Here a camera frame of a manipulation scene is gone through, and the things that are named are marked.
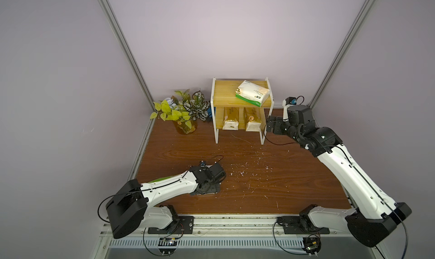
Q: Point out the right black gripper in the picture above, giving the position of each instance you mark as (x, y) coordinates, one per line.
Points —
(272, 126)

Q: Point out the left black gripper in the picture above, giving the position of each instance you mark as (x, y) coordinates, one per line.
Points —
(216, 187)

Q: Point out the gold tissue pack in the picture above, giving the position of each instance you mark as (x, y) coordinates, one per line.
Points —
(252, 119)
(231, 119)

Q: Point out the white tissue pack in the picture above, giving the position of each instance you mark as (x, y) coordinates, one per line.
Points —
(252, 93)

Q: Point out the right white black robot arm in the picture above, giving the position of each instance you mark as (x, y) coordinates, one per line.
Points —
(375, 214)

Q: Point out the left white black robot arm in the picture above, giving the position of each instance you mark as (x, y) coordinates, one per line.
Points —
(137, 204)

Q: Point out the blue object behind shelf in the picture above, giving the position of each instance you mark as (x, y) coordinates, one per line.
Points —
(210, 114)

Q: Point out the potted plant in glass vase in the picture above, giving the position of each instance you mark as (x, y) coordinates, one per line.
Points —
(183, 109)

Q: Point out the left controller board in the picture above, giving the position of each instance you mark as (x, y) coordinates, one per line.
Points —
(167, 245)

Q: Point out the controller board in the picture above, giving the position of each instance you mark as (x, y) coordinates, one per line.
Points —
(167, 245)
(312, 244)

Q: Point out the right controller board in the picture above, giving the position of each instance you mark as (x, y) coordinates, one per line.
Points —
(312, 244)

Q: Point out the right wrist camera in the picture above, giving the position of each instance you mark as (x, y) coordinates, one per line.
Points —
(290, 101)

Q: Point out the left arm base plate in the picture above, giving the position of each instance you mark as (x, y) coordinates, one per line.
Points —
(180, 225)

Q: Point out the aluminium rail frame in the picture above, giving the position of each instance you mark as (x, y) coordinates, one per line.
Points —
(234, 236)

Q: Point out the wooden two-tier shelf white frame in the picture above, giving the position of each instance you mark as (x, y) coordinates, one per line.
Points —
(223, 94)

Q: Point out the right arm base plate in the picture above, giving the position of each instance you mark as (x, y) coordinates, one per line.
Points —
(299, 225)

